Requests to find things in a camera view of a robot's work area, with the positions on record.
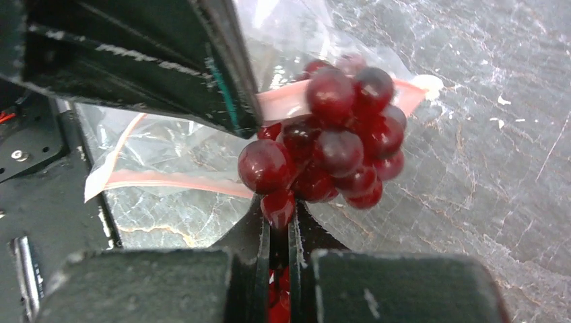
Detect dark red grape bunch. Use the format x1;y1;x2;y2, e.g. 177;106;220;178
238;54;407;230

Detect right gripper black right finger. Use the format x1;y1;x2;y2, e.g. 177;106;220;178
289;202;510;322

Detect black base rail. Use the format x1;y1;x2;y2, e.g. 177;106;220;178
1;81;116;322

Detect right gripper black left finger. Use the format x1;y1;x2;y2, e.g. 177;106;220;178
36;199;270;322

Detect clear zip top bag pink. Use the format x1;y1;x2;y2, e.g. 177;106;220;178
83;1;444;242

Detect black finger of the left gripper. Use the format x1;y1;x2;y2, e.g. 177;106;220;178
1;0;263;139

